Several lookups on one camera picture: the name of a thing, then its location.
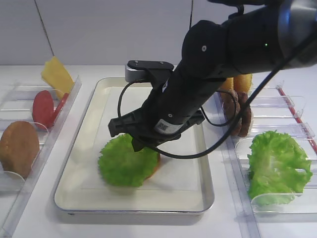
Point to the right clear acrylic rack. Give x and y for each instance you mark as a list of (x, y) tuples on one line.
[(268, 215)]

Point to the left golden bun in rack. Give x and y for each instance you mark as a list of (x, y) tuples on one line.
[(228, 85)]

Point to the clear acrylic rack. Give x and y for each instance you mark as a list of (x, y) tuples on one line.
[(268, 215), (16, 103)]

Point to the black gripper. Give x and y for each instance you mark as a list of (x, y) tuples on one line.
[(169, 110)]

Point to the right golden bun in rack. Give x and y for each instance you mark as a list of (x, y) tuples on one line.
[(242, 83)]

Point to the bottom bun slice on tray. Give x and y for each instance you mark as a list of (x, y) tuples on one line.
[(156, 167)]

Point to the left clear acrylic rack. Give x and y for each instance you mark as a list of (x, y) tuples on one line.
[(16, 103)]

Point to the brown meat patty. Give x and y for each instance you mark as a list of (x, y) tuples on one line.
[(246, 115), (231, 105)]

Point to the green lettuce leaf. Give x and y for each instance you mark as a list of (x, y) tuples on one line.
[(278, 168), (120, 165)]

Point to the thin tilted tomato slice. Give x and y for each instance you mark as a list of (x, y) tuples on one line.
[(59, 108)]

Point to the green lettuce leaf in rack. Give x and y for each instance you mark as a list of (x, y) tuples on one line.
[(278, 168)]

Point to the left brown meat patty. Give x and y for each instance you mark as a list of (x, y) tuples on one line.
[(231, 105)]

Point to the yellow cheese slice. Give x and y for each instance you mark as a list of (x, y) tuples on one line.
[(55, 75)]

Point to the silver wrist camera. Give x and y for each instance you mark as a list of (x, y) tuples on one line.
[(135, 70)]

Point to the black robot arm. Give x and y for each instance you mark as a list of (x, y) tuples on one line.
[(259, 41)]

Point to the golden bun in rack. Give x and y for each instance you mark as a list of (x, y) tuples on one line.
[(228, 85), (242, 83)]

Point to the metal baking tray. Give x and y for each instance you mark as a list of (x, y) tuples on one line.
[(177, 187)]

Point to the brown bun top left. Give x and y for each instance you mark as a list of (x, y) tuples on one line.
[(19, 146)]

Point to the red tomato slice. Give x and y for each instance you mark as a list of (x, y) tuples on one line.
[(42, 111)]

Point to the right brown meat patty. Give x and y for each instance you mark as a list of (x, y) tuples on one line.
[(246, 115)]

